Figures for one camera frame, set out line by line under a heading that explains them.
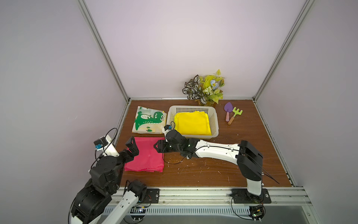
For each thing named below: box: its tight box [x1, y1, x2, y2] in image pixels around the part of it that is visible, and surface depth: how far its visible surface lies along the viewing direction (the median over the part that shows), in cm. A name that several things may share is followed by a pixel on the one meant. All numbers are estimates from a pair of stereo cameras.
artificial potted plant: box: [182, 69, 226, 106], surface depth 97 cm
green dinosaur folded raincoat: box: [131, 105, 168, 134], surface depth 102 cm
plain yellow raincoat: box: [174, 111, 213, 136], surface depth 102 cm
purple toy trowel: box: [224, 101, 234, 122], surface depth 116 cm
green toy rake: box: [227, 106, 243, 126], surface depth 112 cm
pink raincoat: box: [123, 136, 166, 173], surface depth 83 cm
